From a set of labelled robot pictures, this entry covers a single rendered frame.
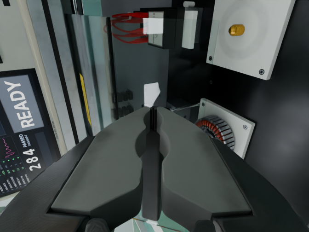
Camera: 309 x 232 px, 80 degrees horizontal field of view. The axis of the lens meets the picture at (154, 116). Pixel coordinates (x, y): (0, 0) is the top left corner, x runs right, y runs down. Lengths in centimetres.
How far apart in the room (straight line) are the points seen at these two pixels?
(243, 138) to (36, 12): 43
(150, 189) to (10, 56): 31
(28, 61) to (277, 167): 49
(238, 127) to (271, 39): 18
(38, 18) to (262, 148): 45
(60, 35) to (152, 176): 27
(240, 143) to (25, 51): 44
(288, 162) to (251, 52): 21
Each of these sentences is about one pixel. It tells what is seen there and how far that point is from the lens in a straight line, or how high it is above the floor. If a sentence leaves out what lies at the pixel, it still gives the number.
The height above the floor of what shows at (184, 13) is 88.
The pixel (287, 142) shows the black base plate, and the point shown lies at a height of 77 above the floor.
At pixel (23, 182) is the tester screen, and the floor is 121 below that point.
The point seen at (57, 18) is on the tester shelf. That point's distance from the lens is 35.
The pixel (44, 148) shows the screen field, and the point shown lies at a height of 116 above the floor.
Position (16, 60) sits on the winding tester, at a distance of 39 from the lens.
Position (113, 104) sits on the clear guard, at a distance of 18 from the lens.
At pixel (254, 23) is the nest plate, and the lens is 40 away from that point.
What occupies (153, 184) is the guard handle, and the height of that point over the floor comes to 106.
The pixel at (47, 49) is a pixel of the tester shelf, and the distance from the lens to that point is 36.
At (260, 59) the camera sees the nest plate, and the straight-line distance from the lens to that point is 39.
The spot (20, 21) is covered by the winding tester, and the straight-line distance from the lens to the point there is 38.
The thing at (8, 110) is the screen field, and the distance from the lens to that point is 42.
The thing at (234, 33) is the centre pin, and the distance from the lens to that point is 39.
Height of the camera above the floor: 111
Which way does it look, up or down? 26 degrees down
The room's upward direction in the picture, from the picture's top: 105 degrees counter-clockwise
